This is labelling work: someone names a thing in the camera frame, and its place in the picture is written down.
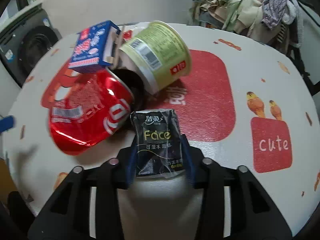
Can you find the green instant noodle cup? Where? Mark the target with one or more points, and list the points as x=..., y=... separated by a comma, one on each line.
x=158, y=55

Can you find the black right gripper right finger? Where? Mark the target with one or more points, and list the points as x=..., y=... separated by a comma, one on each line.
x=234, y=204

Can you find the crushed red soda can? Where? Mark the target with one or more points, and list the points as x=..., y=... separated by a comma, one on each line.
x=95, y=108

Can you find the black washing machine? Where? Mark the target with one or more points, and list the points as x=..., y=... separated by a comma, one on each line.
x=25, y=39

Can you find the cartoon print bed sheet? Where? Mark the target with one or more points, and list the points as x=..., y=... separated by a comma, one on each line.
x=243, y=103

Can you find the pile of clothes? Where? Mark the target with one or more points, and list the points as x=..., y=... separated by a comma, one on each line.
x=278, y=23

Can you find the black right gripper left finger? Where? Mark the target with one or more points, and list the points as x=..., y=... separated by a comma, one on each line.
x=85, y=205

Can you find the blue milk carton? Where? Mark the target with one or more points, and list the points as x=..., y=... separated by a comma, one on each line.
x=95, y=48

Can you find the black tissue pack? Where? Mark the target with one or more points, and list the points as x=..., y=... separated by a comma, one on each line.
x=158, y=143

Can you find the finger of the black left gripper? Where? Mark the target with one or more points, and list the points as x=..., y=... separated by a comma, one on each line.
x=6, y=123

